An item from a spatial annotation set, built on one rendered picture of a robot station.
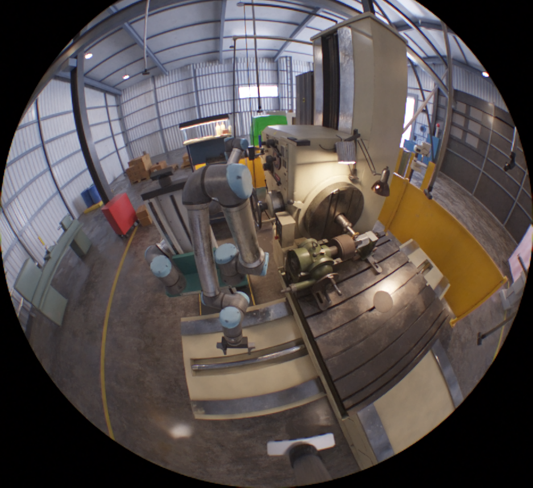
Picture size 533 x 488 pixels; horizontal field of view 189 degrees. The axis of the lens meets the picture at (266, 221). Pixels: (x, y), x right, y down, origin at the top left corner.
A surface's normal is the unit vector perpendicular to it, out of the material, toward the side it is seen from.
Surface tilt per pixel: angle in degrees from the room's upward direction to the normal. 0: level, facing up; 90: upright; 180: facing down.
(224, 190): 94
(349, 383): 0
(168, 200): 90
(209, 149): 90
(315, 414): 0
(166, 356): 0
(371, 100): 90
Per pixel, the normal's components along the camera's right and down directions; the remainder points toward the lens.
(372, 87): -0.96, 0.21
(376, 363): -0.05, -0.77
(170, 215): 0.26, 0.61
